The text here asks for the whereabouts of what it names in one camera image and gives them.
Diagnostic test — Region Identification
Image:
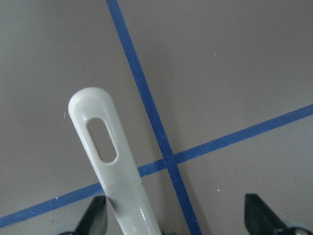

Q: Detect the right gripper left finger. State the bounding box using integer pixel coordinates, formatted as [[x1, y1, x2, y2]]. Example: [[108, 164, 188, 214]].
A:
[[74, 196, 108, 235]]

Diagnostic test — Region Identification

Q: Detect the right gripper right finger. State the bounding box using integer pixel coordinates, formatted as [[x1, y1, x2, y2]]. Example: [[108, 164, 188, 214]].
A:
[[244, 194, 287, 235]]

